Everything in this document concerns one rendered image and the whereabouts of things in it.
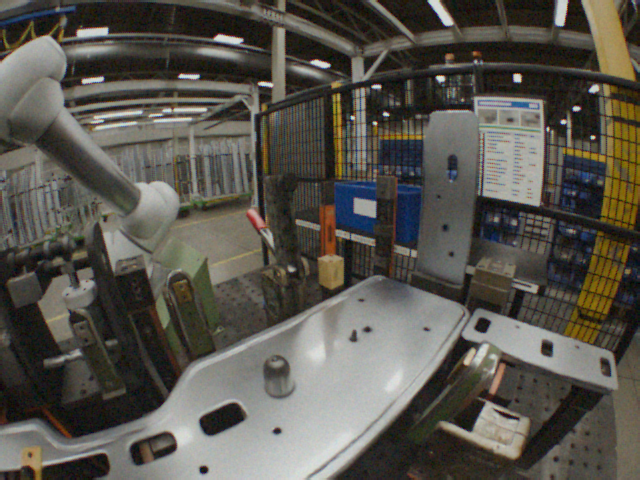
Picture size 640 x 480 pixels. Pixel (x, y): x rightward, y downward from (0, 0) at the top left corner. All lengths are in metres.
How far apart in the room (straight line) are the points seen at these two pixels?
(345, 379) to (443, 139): 0.44
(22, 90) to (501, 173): 1.07
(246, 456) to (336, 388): 0.13
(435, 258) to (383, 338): 0.24
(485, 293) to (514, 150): 0.42
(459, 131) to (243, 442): 0.55
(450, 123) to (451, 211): 0.17
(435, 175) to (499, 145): 0.31
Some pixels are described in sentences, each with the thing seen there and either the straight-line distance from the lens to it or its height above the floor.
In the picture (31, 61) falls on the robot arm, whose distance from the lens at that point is 0.57.
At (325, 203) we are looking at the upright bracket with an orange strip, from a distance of 0.45.
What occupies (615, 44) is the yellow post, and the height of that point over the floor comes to 1.66.
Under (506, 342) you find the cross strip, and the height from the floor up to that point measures 1.00.
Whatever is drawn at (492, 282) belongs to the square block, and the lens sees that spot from 0.49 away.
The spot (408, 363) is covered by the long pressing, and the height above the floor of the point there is 1.00.
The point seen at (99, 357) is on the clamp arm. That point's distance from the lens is 0.37.
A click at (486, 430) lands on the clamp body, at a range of 0.25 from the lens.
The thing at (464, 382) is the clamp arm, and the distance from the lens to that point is 0.20.
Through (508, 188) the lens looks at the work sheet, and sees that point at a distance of 0.76.
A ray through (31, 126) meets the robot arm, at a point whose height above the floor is 1.38.
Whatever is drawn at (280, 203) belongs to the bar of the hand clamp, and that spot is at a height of 1.17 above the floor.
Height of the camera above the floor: 1.24
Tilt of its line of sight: 18 degrees down
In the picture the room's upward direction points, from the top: 1 degrees counter-clockwise
